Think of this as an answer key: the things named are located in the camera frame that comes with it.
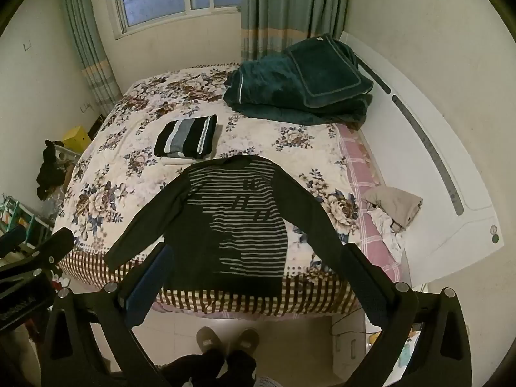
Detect beige cloth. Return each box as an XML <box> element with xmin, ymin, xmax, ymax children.
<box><xmin>365</xmin><ymin>185</ymin><xmax>424</xmax><ymax>228</ymax></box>

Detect floral quilt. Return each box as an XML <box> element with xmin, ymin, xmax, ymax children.
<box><xmin>52</xmin><ymin>63</ymin><xmax>363</xmax><ymax>315</ymax></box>

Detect dark green striped sweater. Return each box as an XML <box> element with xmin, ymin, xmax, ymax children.
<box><xmin>103</xmin><ymin>155</ymin><xmax>355</xmax><ymax>315</ymax></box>

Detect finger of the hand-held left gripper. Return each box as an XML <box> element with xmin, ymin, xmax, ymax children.
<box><xmin>0</xmin><ymin>228</ymin><xmax>75</xmax><ymax>289</ymax></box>

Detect white headboard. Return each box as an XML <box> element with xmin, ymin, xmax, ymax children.
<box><xmin>339</xmin><ymin>32</ymin><xmax>504</xmax><ymax>287</ymax></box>

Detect dark teal jacket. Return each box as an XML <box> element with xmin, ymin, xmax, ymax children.
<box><xmin>223</xmin><ymin>33</ymin><xmax>375</xmax><ymax>130</ymax></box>

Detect green striped curtain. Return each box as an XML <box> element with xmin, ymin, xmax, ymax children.
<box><xmin>240</xmin><ymin>0</ymin><xmax>353</xmax><ymax>63</ymax></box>
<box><xmin>56</xmin><ymin>0</ymin><xmax>124</xmax><ymax>119</ymax></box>

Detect white nightstand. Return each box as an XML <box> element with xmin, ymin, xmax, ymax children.
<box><xmin>331</xmin><ymin>306</ymin><xmax>383</xmax><ymax>380</ymax></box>

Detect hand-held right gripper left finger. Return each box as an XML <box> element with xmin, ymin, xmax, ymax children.
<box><xmin>40</xmin><ymin>243</ymin><xmax>178</xmax><ymax>387</ymax></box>

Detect crumpled white cloth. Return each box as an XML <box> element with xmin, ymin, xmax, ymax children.
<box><xmin>367</xmin><ymin>207</ymin><xmax>407</xmax><ymax>263</ymax></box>

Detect yellow box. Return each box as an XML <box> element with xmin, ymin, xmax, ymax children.
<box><xmin>61</xmin><ymin>126</ymin><xmax>93</xmax><ymax>154</ymax></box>

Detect person's dark trousers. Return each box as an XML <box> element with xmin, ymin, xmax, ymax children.
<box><xmin>161</xmin><ymin>349</ymin><xmax>259</xmax><ymax>387</ymax></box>

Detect green shelf rack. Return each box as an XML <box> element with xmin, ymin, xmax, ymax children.
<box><xmin>0</xmin><ymin>193</ymin><xmax>55</xmax><ymax>259</ymax></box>

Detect folded black grey striped sweater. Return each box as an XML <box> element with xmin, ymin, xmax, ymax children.
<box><xmin>153</xmin><ymin>114</ymin><xmax>218</xmax><ymax>160</ymax></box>

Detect pink checked sheet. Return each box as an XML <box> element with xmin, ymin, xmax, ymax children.
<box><xmin>336</xmin><ymin>123</ymin><xmax>404</xmax><ymax>271</ymax></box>

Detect grey slipper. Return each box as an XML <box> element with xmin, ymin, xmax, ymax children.
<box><xmin>234</xmin><ymin>328</ymin><xmax>260</xmax><ymax>355</ymax></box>
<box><xmin>196</xmin><ymin>326</ymin><xmax>224</xmax><ymax>355</ymax></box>

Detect black cloth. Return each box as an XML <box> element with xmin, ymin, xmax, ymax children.
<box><xmin>36</xmin><ymin>139</ymin><xmax>67</xmax><ymax>201</ymax></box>

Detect black cable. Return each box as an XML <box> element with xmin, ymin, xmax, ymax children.
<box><xmin>331</xmin><ymin>314</ymin><xmax>380</xmax><ymax>337</ymax></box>

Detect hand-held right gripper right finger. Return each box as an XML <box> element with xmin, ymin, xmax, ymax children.
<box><xmin>341</xmin><ymin>243</ymin><xmax>474</xmax><ymax>387</ymax></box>

